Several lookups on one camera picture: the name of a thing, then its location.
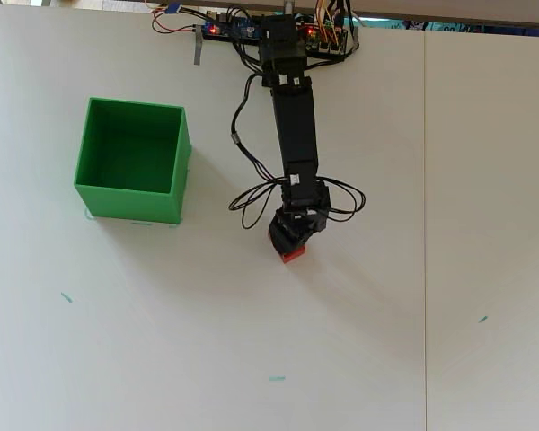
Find coloured jumper wires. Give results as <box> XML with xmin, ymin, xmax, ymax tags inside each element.
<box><xmin>313</xmin><ymin>0</ymin><xmax>348</xmax><ymax>46</ymax></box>

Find green square bin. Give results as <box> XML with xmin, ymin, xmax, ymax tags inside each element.
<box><xmin>73</xmin><ymin>96</ymin><xmax>194</xmax><ymax>225</ymax></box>

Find blue circuit board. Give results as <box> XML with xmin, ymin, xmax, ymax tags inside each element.
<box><xmin>204</xmin><ymin>11</ymin><xmax>264</xmax><ymax>42</ymax></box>

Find grey tape strip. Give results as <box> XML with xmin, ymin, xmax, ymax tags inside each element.
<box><xmin>192</xmin><ymin>24</ymin><xmax>205</xmax><ymax>66</ymax></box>

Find thin red cable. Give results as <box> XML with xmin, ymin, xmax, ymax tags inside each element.
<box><xmin>151</xmin><ymin>4</ymin><xmax>199</xmax><ymax>35</ymax></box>

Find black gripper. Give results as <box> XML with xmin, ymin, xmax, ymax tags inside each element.
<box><xmin>267</xmin><ymin>177</ymin><xmax>333</xmax><ymax>258</ymax></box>

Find thick black power cable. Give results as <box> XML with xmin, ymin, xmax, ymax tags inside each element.
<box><xmin>340</xmin><ymin>0</ymin><xmax>361</xmax><ymax>59</ymax></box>

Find circuit board with jumper wires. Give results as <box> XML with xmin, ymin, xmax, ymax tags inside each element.
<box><xmin>305</xmin><ymin>15</ymin><xmax>349</xmax><ymax>56</ymax></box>

